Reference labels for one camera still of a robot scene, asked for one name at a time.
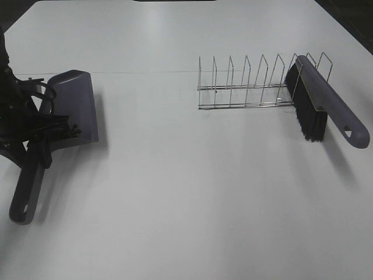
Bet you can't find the purple plastic dustpan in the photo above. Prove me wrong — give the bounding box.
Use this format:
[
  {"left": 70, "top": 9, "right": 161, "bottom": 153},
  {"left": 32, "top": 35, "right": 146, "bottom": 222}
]
[{"left": 9, "top": 69, "right": 98, "bottom": 225}]

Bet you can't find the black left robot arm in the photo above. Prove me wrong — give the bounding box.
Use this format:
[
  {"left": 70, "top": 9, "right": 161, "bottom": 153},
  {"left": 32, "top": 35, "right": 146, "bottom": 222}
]
[{"left": 1, "top": 30, "right": 81, "bottom": 168}]

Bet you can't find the metal wire rack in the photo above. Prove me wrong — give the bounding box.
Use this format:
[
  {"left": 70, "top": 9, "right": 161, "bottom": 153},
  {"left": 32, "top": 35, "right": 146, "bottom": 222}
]
[{"left": 197, "top": 51, "right": 335, "bottom": 111}]

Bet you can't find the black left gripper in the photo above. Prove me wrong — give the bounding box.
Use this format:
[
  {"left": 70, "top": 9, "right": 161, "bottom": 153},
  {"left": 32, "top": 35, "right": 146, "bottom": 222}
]
[{"left": 0, "top": 77, "right": 81, "bottom": 170}]

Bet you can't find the purple brush with black bristles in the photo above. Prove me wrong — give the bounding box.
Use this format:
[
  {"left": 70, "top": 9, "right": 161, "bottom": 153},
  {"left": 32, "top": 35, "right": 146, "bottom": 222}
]
[{"left": 285, "top": 55, "right": 370, "bottom": 149}]

